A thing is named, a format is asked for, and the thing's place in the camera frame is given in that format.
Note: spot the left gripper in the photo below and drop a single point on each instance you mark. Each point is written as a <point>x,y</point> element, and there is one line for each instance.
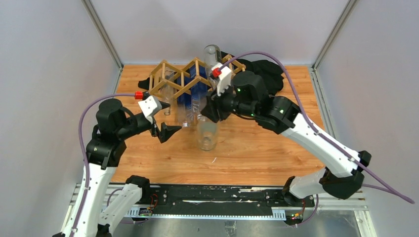
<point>165,131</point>

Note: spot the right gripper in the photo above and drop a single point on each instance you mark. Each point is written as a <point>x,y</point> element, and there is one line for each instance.
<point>214,103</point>

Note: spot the clear bottle with black label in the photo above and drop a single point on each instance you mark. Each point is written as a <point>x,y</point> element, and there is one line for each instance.
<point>207,133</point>

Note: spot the blue square bottle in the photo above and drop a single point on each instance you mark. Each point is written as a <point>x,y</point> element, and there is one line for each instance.
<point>185,113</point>
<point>198,90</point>

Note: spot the clear bottle with white label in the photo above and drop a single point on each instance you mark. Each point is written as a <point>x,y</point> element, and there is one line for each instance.
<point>212,56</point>

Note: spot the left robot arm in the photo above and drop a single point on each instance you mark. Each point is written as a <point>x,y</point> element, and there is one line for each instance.
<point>101,156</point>

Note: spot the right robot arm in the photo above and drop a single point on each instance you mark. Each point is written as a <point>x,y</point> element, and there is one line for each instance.
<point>248,96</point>

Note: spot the wooden lattice wine rack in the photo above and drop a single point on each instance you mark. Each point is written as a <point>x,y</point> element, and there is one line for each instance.
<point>181,80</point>

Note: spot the black cloth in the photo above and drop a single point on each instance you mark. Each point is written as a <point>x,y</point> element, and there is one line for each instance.
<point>270,73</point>

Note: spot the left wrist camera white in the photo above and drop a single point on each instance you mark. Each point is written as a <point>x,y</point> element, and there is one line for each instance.
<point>150,107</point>

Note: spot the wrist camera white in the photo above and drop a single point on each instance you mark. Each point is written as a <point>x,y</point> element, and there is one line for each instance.
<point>222,76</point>
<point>150,107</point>

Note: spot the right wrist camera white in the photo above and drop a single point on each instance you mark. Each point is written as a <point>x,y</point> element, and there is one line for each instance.
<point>222,76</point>

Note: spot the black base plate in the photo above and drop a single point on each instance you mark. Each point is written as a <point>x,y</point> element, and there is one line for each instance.
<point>218,200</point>

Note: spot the aluminium frame rail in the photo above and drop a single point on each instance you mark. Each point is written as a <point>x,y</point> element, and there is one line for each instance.
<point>323,202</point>

